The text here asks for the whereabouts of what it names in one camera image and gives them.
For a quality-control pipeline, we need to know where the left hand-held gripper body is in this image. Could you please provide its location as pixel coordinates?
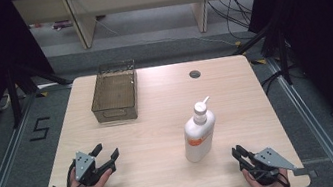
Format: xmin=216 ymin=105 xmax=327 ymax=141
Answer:
xmin=47 ymin=146 xmax=112 ymax=187

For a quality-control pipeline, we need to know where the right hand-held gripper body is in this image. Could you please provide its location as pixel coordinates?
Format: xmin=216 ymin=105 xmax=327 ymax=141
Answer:
xmin=239 ymin=142 xmax=300 ymax=187

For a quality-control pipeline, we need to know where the grey tape strip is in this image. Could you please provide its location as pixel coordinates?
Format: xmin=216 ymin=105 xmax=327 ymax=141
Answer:
xmin=292 ymin=165 xmax=320 ymax=183

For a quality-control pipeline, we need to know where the white pump bottle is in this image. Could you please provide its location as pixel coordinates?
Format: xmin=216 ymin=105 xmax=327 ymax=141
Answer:
xmin=176 ymin=94 xmax=223 ymax=165

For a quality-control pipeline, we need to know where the brown translucent plastic basket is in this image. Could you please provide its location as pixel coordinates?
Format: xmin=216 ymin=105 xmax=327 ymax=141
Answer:
xmin=83 ymin=58 xmax=145 ymax=126

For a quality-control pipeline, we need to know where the black tripod stand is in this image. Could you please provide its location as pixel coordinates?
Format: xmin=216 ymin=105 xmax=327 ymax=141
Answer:
xmin=227 ymin=19 xmax=297 ymax=94
xmin=2 ymin=53 xmax=79 ymax=130

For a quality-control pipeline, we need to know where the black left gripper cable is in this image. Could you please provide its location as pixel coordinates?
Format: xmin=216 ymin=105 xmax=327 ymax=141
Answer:
xmin=61 ymin=159 xmax=81 ymax=187

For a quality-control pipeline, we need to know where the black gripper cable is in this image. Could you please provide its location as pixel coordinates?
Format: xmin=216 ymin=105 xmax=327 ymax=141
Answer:
xmin=275 ymin=168 xmax=294 ymax=187
xmin=61 ymin=159 xmax=81 ymax=187

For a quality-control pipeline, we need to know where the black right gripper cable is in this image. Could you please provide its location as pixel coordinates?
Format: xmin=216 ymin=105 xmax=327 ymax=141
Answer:
xmin=275 ymin=168 xmax=294 ymax=187

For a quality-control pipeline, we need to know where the round table cable hole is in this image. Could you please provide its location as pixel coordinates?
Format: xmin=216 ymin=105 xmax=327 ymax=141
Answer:
xmin=187 ymin=68 xmax=202 ymax=81

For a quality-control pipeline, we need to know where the bundle of black cables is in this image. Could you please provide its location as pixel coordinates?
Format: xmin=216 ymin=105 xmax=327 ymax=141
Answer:
xmin=205 ymin=0 xmax=259 ymax=46

